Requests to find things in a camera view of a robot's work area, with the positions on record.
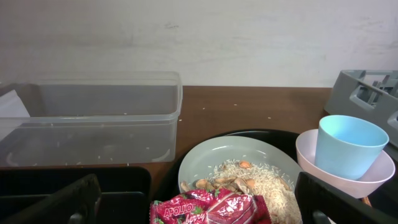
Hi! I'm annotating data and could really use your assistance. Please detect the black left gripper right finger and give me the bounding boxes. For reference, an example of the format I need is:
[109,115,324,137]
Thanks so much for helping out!
[295,172,397,224]

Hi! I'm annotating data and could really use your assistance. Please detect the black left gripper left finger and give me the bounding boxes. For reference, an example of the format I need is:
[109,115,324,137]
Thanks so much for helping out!
[1,174,101,224]

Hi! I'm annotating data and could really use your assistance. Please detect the pile of rice and nutshells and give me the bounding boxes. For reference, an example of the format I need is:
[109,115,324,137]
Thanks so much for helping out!
[180,159,302,223]

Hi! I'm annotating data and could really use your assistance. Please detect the light blue cup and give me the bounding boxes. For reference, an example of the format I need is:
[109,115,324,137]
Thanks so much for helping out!
[315,115,389,180]

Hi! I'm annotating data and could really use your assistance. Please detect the red Apollo snack wrapper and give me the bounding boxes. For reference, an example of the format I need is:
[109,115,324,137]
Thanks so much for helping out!
[150,189,272,224]

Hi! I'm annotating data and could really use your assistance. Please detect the black rectangular waste tray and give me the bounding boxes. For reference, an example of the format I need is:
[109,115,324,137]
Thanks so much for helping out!
[1,167,151,223]

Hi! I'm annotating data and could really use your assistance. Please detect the clear plastic waste bin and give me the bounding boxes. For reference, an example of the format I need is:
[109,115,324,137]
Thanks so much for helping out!
[1,72,183,167]

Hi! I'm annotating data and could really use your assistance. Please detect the grey dishwasher rack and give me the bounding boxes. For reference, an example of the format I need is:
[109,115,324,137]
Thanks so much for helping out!
[324,70,397,161]

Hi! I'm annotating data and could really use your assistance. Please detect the round black serving tray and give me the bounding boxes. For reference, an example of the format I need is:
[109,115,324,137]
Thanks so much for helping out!
[154,129,398,224]

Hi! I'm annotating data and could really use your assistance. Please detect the white label on bin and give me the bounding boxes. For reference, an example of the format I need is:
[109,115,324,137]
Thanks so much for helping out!
[1,90,30,139]

